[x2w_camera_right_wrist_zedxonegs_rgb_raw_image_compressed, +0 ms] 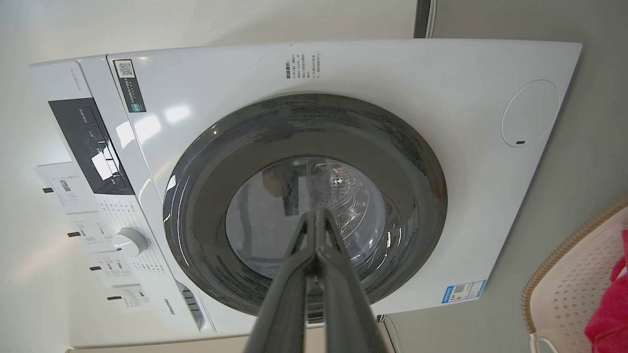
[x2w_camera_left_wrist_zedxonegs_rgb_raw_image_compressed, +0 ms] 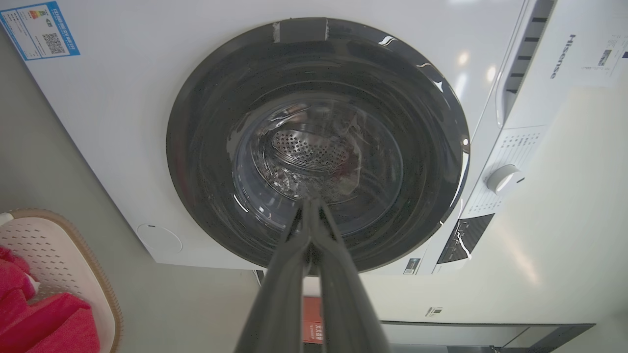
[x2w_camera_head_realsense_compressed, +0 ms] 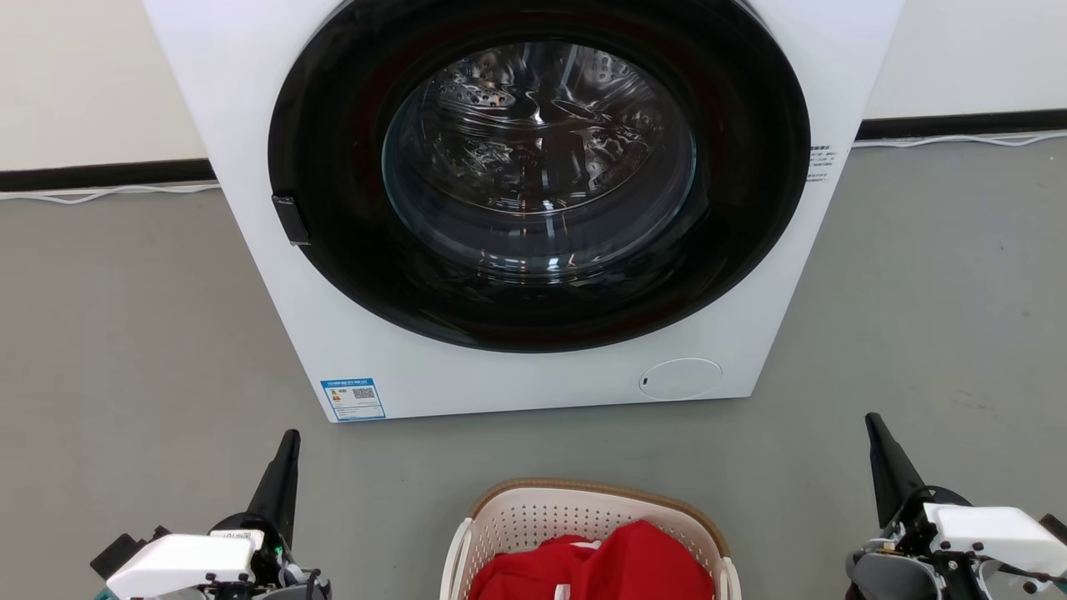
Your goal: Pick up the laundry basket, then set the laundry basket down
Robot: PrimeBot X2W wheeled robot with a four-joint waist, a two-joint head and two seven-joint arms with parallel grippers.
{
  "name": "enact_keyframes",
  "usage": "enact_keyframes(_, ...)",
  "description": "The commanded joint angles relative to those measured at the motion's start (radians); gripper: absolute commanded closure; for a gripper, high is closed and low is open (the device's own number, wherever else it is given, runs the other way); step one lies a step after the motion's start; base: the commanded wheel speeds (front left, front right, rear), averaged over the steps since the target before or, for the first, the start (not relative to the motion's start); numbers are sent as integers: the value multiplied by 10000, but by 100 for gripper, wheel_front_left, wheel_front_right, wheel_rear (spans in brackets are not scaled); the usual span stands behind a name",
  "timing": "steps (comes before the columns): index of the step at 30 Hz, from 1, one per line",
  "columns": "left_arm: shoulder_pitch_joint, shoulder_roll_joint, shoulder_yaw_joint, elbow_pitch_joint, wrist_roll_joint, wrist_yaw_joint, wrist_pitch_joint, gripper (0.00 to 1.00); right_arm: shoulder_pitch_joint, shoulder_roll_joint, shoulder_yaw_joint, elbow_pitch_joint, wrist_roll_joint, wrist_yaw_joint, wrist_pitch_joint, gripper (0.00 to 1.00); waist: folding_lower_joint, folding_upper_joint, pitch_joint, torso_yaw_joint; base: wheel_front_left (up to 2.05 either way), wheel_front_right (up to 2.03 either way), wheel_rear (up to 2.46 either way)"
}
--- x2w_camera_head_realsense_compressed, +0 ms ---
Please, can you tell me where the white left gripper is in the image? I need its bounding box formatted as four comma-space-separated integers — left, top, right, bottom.
105, 429, 302, 600

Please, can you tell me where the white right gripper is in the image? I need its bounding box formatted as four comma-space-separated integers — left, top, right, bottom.
864, 412, 1067, 578

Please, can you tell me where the cream perforated laundry basket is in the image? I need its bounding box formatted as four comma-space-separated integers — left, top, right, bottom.
439, 477, 743, 600

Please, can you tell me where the blue energy label sticker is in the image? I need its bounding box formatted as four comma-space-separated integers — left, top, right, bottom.
320, 378, 387, 422

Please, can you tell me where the round white filter cover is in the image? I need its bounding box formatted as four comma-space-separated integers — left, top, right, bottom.
639, 357, 724, 402

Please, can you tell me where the red garment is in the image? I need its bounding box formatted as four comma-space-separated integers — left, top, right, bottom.
468, 520, 716, 600

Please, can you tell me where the round black washer door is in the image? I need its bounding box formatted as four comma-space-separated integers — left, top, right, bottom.
268, 0, 812, 353

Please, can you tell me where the black baseboard strip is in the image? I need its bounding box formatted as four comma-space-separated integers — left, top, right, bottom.
0, 158, 218, 193
856, 109, 1067, 141

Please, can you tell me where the white front-load washing machine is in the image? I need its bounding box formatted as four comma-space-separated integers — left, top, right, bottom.
142, 0, 906, 423

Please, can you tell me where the black door handle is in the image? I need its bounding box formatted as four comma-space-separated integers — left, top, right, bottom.
272, 194, 312, 247

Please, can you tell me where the white floor cable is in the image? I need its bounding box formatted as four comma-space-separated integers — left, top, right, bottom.
852, 131, 1067, 150
0, 182, 222, 206

